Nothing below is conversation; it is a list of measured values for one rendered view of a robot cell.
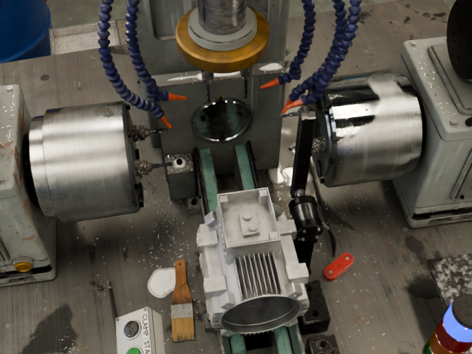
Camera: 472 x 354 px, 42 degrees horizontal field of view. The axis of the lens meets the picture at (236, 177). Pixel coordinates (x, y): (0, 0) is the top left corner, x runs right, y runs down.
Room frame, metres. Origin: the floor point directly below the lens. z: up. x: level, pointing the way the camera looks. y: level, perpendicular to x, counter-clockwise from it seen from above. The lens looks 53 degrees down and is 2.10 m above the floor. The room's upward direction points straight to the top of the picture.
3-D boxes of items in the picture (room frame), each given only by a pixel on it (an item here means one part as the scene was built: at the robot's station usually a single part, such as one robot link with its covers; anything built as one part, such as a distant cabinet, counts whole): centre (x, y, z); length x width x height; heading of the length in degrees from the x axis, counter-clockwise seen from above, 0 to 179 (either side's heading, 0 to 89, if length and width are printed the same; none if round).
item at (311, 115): (0.80, -0.14, 1.12); 0.04 x 0.03 x 0.26; 9
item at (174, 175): (0.95, 0.14, 0.86); 0.07 x 0.06 x 0.12; 99
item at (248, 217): (0.64, -0.02, 1.11); 0.12 x 0.11 x 0.07; 10
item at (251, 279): (0.60, -0.03, 1.01); 0.20 x 0.19 x 0.19; 10
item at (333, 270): (0.72, -0.24, 0.81); 0.09 x 0.03 x 0.02; 130
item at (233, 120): (0.99, 0.03, 1.01); 0.15 x 0.02 x 0.15; 99
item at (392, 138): (0.96, -0.31, 1.04); 0.41 x 0.25 x 0.25; 99
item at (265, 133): (1.06, 0.04, 0.97); 0.30 x 0.11 x 0.34; 99
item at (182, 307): (0.64, 0.12, 0.80); 0.21 x 0.05 x 0.01; 5
